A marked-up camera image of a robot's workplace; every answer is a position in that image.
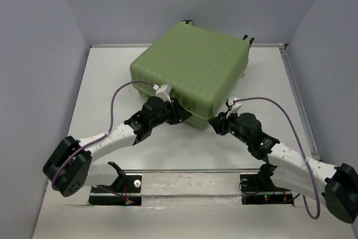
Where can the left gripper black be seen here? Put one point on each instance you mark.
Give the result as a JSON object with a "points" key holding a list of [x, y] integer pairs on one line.
{"points": [[178, 113]]}

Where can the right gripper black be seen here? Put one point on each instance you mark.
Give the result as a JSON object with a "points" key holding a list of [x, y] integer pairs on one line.
{"points": [[220, 121]]}

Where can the green hard-shell suitcase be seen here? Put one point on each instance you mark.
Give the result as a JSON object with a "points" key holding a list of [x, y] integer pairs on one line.
{"points": [[202, 67]]}

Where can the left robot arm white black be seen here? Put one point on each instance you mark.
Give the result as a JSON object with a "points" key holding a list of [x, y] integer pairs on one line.
{"points": [[69, 165]]}

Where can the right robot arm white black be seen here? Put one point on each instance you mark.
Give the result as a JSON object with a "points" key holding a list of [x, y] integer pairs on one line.
{"points": [[335, 187]]}

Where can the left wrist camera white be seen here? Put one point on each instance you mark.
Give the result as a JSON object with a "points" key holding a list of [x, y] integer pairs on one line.
{"points": [[163, 91]]}

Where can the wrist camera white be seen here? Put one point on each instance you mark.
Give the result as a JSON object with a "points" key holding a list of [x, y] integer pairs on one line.
{"points": [[163, 91], [233, 104]]}

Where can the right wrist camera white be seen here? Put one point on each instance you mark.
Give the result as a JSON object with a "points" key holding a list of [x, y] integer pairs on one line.
{"points": [[233, 104]]}

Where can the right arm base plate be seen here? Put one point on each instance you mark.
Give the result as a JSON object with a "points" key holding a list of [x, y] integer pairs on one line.
{"points": [[259, 190]]}

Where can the aluminium rail front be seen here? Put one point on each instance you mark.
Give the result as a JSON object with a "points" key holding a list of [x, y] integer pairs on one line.
{"points": [[202, 170]]}

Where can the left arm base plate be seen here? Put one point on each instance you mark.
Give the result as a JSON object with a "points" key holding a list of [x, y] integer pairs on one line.
{"points": [[127, 194]]}

